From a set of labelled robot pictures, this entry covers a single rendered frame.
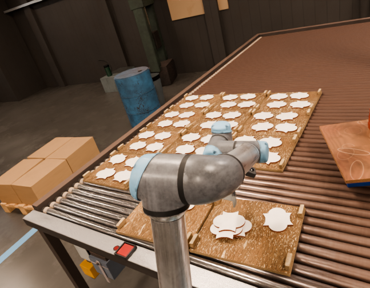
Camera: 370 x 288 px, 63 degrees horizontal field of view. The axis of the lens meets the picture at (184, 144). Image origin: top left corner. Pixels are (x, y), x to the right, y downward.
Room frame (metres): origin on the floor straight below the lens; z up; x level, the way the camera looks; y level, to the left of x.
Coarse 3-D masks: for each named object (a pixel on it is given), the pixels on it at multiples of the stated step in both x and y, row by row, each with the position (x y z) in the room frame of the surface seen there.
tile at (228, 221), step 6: (222, 216) 1.02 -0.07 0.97; (228, 216) 1.01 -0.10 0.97; (234, 216) 1.00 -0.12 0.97; (240, 216) 0.99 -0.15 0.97; (216, 222) 0.99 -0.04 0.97; (222, 222) 0.98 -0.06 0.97; (228, 222) 0.97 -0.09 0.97; (234, 222) 0.96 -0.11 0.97; (240, 222) 0.95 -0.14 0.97; (222, 228) 0.95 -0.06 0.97; (228, 228) 0.94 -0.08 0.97; (234, 228) 0.93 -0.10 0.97
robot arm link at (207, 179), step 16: (240, 144) 0.87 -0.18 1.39; (256, 144) 0.84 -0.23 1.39; (192, 160) 0.56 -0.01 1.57; (208, 160) 0.55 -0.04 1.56; (224, 160) 0.57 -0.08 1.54; (240, 160) 0.63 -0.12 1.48; (256, 160) 0.76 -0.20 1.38; (192, 176) 0.52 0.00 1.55; (208, 176) 0.52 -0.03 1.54; (224, 176) 0.53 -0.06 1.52; (240, 176) 0.56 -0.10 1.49; (192, 192) 0.51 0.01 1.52; (208, 192) 0.51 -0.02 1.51; (224, 192) 0.52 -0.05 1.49
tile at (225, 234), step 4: (212, 228) 0.98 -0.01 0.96; (216, 228) 0.97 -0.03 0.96; (240, 228) 0.93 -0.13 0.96; (212, 232) 0.95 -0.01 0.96; (216, 232) 0.95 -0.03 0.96; (220, 232) 0.94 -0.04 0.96; (224, 232) 0.93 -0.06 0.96; (228, 232) 0.93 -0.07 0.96; (232, 232) 0.92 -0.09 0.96; (236, 232) 0.92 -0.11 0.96; (240, 232) 0.91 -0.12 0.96; (216, 236) 0.93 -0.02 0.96; (220, 236) 0.92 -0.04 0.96; (224, 236) 0.91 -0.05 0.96; (228, 236) 0.91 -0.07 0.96; (232, 236) 0.90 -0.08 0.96
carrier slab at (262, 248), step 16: (224, 208) 1.11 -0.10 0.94; (240, 208) 1.08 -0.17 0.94; (256, 208) 1.05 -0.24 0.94; (272, 208) 1.02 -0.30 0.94; (288, 208) 1.00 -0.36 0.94; (304, 208) 0.97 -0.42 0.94; (208, 224) 1.04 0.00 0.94; (256, 224) 0.96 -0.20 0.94; (208, 240) 0.94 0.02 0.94; (224, 240) 0.92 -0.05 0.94; (240, 240) 0.90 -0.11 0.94; (256, 240) 0.87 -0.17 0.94; (272, 240) 0.85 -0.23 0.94; (288, 240) 0.83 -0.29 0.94; (208, 256) 0.87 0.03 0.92; (224, 256) 0.84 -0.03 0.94; (240, 256) 0.82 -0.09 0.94; (256, 256) 0.80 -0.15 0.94; (272, 256) 0.78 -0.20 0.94; (272, 272) 0.72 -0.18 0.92; (288, 272) 0.70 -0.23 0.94
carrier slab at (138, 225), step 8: (136, 208) 1.30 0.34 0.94; (200, 208) 1.16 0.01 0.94; (208, 208) 1.14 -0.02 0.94; (136, 216) 1.24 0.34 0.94; (144, 216) 1.22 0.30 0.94; (192, 216) 1.12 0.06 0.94; (200, 216) 1.10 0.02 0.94; (128, 224) 1.19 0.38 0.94; (136, 224) 1.18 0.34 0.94; (144, 224) 1.16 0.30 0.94; (192, 224) 1.07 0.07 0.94; (200, 224) 1.05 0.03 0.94; (120, 232) 1.15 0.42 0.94; (128, 232) 1.14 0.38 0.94; (136, 232) 1.12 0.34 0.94; (144, 232) 1.10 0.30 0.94; (192, 232) 1.02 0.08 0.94; (152, 240) 1.04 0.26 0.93
